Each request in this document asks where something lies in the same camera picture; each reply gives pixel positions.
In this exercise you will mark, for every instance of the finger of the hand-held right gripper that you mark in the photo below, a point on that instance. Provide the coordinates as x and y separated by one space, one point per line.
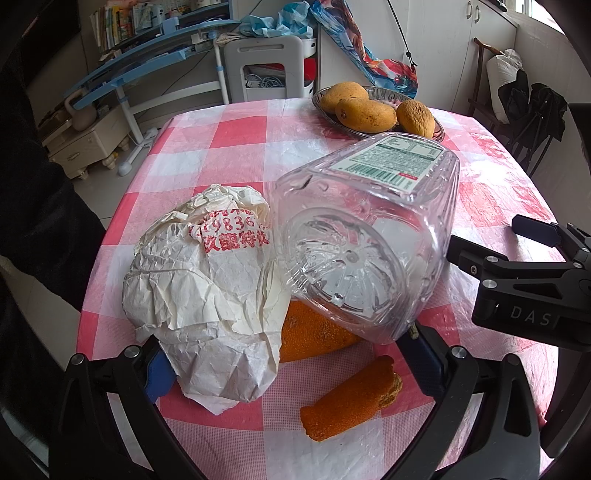
466 261
531 229

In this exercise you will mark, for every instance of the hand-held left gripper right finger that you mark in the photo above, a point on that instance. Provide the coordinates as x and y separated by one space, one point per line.
427 364

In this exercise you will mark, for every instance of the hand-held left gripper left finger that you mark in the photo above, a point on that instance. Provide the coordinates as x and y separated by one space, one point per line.
159 381

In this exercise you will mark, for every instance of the white paper bag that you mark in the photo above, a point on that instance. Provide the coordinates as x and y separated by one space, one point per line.
207 295

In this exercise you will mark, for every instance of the clear plastic bottle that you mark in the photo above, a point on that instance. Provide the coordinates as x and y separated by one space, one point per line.
360 258

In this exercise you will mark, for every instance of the large orange peel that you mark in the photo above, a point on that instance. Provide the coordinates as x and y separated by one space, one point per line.
314 332

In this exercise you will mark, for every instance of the black clothes on chair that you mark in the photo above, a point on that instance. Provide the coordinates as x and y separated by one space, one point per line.
545 106

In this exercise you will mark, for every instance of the wooden chair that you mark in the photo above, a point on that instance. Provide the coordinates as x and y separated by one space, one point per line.
480 64

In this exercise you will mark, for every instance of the plate of yellow mangoes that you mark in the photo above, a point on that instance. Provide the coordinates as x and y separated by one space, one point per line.
388 93

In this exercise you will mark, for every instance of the white cabinet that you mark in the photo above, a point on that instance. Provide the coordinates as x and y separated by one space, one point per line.
443 46

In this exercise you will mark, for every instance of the red container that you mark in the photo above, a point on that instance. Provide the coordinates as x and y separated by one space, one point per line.
310 74

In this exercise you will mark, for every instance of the colourful printed cloth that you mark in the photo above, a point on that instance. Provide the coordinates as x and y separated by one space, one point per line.
360 41

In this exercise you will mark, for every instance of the cream television cabinet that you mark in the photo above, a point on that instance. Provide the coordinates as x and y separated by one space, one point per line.
87 143

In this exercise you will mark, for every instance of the pink checkered tablecloth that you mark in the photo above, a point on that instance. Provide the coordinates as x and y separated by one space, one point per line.
240 143

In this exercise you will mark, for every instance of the cream kettlebell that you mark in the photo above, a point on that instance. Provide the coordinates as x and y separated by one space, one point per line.
83 117

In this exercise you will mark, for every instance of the white plastic stool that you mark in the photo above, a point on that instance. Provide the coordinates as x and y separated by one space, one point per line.
277 50

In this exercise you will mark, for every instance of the blue plastic bag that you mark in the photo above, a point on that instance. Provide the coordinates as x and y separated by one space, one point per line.
286 23

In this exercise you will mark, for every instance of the blue study desk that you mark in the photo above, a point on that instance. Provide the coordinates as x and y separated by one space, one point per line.
138 60

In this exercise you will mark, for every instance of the row of books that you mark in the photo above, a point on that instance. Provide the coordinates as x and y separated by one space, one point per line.
113 27

